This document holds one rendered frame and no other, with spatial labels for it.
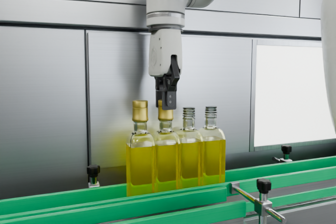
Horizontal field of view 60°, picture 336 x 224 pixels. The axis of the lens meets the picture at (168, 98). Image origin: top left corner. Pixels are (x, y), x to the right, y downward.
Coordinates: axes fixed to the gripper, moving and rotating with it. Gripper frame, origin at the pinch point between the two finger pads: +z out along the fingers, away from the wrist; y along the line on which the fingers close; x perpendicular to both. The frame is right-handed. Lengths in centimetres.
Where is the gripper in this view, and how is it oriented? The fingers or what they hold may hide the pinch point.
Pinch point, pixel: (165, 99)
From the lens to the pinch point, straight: 65.2
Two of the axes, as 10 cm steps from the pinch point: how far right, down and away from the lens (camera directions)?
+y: 3.5, 0.9, -9.3
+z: 0.0, 10.0, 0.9
